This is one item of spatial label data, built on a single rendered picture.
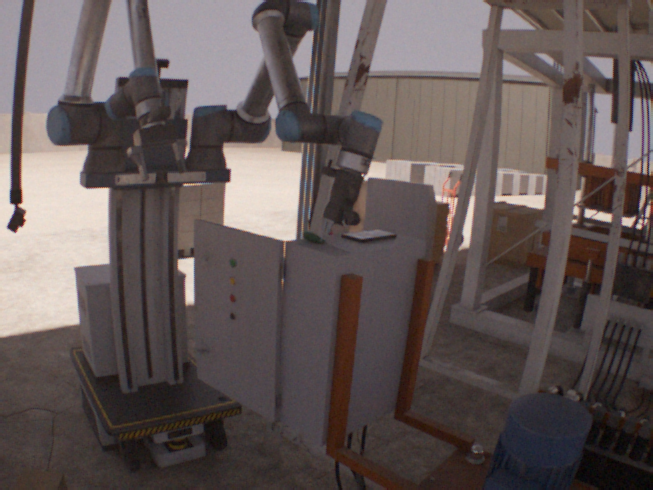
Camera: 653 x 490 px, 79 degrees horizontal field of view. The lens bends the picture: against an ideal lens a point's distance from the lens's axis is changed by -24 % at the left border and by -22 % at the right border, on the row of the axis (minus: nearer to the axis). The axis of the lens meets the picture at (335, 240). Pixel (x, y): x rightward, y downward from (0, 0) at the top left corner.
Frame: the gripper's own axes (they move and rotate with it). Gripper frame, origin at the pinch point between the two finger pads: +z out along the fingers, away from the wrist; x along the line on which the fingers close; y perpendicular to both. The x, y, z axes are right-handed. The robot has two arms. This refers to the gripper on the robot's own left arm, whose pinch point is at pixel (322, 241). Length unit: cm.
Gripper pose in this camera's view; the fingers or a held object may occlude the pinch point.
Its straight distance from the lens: 139.3
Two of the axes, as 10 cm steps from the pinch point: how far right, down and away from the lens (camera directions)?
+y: 7.1, 2.7, -6.5
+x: 6.5, 1.2, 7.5
